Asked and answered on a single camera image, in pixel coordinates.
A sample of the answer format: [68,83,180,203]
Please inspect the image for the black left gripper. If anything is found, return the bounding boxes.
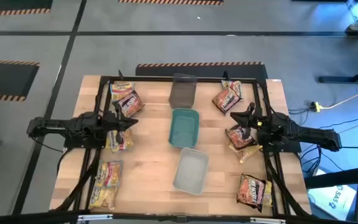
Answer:
[103,102,139,144]

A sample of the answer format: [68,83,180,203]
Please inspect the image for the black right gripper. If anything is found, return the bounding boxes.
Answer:
[230,101,269,141]

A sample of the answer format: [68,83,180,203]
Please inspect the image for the black Maruchan fire noodles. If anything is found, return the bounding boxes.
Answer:
[236,173,267,213]
[212,86,242,115]
[224,124,257,151]
[114,91,145,118]

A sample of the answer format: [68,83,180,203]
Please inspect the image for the yellow noodle packet mid-left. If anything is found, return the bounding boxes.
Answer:
[105,128,134,154]

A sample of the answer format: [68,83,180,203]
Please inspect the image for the yellow Maruchan chicken noodles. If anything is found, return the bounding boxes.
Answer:
[228,143,263,164]
[261,179,273,208]
[88,184,119,210]

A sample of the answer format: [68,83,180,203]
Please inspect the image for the yellow noodle packet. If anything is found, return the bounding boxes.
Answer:
[109,82,135,102]
[95,159,124,188]
[221,80,244,98]

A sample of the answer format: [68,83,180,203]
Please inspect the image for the teal plastic bin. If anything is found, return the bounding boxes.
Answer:
[168,107,200,149]

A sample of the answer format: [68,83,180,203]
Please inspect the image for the dark grey translucent bin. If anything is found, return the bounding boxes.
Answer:
[168,73,198,110]

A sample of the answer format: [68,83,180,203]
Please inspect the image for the white plastic bin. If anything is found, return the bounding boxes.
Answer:
[172,147,210,196]

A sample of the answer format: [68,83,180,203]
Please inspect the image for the black hazard-striped floor mat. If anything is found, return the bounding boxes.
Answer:
[134,61,269,82]
[0,0,54,18]
[117,0,225,6]
[0,59,40,102]

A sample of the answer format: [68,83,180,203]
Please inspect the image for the black desk leg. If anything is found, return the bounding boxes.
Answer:
[318,60,358,85]

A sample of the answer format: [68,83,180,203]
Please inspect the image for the black desk beam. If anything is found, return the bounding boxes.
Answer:
[303,164,358,190]

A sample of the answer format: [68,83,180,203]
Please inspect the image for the white printed cardboard box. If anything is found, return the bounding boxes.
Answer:
[307,183,357,222]

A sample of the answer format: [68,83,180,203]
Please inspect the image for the black aluminium table frame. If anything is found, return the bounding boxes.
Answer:
[50,70,312,224]

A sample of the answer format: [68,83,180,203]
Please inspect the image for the yellow extension cable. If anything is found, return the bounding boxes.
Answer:
[321,83,358,110]

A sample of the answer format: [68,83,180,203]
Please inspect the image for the silver metal bracket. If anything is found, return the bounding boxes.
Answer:
[249,217,287,224]
[77,213,114,222]

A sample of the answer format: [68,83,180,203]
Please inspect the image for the black floor cable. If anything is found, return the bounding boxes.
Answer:
[317,113,358,130]

